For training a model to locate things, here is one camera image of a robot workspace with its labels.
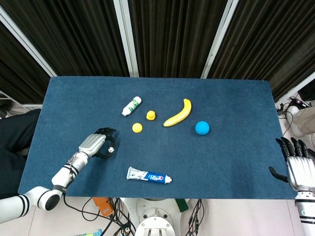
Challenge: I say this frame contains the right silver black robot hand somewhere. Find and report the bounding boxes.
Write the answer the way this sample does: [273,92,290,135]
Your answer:
[268,136,315,192]

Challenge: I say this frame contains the blue white toothpaste tube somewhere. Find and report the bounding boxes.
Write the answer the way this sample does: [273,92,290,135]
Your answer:
[126,166,173,184]

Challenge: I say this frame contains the yellow toy banana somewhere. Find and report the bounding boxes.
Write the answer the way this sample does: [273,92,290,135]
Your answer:
[163,98,192,128]

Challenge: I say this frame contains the dark curtain panel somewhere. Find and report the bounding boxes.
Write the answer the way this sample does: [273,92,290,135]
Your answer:
[127,0,228,79]
[0,23,51,105]
[0,0,130,77]
[208,0,315,100]

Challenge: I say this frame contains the dark fabric clothing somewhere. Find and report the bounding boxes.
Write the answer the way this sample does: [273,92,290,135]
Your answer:
[0,109,41,200]

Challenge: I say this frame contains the blue foam ball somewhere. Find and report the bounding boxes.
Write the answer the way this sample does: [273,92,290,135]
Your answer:
[195,120,210,136]

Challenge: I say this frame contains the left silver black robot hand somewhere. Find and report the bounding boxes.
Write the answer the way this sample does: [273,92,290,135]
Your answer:
[78,127,117,158]

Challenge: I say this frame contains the green blue stick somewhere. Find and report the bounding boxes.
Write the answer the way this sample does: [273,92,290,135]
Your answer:
[78,228,103,236]

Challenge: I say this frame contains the blue table cloth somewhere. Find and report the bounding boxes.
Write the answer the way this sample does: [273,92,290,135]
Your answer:
[17,76,297,200]

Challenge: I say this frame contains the green flat object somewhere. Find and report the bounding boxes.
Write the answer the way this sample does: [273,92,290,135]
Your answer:
[175,198,189,212]

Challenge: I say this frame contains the white shoe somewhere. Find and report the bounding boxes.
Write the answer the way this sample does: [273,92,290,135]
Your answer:
[287,105,306,137]

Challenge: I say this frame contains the orange control box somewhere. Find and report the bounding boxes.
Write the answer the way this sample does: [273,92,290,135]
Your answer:
[93,197,115,217]

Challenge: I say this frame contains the black cable bundle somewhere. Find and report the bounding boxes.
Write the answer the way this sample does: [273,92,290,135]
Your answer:
[187,198,205,236]
[63,194,136,236]

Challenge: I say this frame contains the white green plastic bottle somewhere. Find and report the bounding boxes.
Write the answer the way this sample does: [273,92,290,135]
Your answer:
[121,96,142,117]

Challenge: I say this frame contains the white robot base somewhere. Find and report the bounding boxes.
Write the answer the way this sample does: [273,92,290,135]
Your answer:
[122,197,188,236]

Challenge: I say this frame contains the white frame post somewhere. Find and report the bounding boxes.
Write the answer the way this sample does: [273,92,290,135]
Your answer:
[113,0,140,78]
[275,72,315,106]
[0,6,58,77]
[200,0,240,79]

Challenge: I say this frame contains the beige trouser leg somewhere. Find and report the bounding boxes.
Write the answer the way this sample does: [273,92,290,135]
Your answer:
[293,106,315,135]

